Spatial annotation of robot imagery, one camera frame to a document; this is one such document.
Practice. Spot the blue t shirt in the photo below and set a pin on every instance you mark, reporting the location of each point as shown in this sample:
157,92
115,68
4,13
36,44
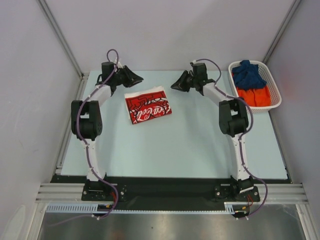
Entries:
246,76

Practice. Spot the white plastic basket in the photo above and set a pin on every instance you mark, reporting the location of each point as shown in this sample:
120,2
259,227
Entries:
265,73

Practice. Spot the orange t shirt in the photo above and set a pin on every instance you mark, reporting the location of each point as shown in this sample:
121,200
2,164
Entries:
256,97

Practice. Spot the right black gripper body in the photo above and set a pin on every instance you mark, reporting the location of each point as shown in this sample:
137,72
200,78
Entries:
188,80

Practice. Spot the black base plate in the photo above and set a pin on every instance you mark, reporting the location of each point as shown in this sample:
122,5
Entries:
164,193

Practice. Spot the aluminium front rail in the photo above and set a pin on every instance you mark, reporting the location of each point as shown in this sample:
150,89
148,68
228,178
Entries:
278,194

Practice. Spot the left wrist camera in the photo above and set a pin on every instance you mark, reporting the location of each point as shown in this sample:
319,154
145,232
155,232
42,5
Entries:
117,61

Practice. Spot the aluminium frame post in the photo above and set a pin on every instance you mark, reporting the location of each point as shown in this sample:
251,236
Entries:
45,8
293,9

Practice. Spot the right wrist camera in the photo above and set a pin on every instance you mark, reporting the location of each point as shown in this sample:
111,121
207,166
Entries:
193,62

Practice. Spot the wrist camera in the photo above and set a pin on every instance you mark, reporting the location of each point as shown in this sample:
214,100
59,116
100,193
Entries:
193,62
117,61

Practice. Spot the left aluminium frame post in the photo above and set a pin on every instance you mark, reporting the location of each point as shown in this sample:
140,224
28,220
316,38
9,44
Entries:
45,8

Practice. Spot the white cable duct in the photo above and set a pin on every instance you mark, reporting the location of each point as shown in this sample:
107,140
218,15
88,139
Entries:
79,208
237,208

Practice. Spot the right aluminium frame post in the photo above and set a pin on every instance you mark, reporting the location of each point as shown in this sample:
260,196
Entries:
293,9

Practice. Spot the left white cable duct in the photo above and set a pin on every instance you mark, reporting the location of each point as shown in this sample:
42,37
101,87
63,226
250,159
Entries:
79,208

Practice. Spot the white t shirt red print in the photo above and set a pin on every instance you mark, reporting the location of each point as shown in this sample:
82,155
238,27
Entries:
147,105

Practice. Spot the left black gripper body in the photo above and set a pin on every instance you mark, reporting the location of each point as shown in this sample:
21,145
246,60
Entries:
115,79

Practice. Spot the right white cable duct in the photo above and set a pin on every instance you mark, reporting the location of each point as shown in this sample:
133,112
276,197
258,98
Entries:
237,208

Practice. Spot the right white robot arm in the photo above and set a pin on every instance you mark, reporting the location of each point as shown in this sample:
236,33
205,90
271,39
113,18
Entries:
232,119

